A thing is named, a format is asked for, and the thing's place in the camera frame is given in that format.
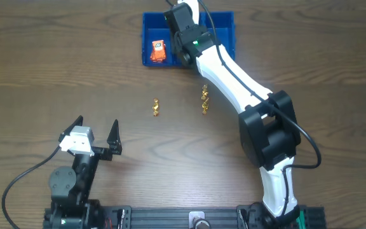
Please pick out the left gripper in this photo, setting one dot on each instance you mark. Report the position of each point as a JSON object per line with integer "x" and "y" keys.
{"x": 103, "y": 153}

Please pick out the orange candy box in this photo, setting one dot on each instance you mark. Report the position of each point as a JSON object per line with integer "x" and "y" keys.
{"x": 159, "y": 47}
{"x": 152, "y": 58}

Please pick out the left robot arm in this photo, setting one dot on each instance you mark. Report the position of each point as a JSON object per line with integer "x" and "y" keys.
{"x": 62, "y": 183}

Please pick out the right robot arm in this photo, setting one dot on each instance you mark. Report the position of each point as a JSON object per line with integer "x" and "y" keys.
{"x": 227, "y": 76}

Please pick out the blue tray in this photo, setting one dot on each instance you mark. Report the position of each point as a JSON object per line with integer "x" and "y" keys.
{"x": 151, "y": 22}

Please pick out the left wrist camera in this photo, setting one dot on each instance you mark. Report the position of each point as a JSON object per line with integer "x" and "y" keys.
{"x": 78, "y": 140}

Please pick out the mounting rail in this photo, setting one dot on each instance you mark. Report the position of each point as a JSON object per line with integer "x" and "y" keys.
{"x": 170, "y": 217}

